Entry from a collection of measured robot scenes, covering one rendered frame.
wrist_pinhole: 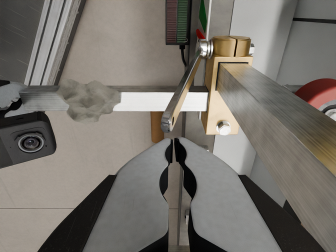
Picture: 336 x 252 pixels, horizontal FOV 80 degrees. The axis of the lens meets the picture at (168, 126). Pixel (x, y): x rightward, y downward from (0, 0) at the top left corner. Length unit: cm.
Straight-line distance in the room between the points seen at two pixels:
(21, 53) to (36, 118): 89
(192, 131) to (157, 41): 72
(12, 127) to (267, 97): 23
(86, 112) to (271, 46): 45
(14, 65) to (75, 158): 72
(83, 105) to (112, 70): 91
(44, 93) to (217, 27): 32
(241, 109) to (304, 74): 33
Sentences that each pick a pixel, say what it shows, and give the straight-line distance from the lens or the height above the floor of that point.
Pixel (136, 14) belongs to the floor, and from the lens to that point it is 114.
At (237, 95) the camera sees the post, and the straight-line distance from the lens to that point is 20.
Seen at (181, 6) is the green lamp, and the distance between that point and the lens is 43.
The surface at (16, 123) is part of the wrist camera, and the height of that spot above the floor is 96.
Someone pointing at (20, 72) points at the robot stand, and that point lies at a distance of 116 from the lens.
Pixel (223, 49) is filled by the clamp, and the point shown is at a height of 87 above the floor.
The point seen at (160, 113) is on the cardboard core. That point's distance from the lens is 118.
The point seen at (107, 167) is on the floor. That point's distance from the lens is 156.
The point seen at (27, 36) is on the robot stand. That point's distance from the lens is 109.
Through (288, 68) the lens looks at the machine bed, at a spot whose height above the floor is 66.
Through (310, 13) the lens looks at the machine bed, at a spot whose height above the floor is 68.
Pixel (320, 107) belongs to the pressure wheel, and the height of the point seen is 90.
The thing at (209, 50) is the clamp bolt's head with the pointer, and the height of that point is 86.
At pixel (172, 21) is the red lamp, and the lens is 43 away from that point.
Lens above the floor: 113
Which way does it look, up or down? 60 degrees down
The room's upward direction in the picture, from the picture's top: 179 degrees clockwise
